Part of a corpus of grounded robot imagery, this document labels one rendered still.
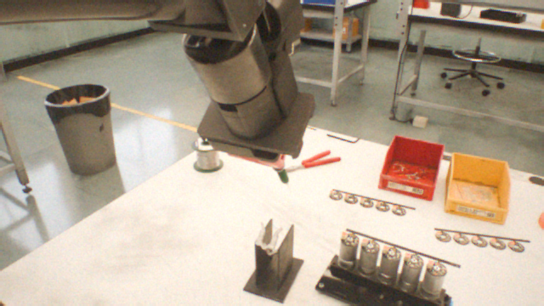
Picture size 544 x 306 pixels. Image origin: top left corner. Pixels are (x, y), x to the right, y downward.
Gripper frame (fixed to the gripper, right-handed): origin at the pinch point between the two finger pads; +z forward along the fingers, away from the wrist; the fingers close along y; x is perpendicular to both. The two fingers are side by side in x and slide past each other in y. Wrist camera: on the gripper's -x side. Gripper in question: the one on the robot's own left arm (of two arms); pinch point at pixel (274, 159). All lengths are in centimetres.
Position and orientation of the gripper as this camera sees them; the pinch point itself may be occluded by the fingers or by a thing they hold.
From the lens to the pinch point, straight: 45.1
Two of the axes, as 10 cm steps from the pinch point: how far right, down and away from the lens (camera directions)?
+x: -3.2, 8.6, -4.0
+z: 2.2, 4.8, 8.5
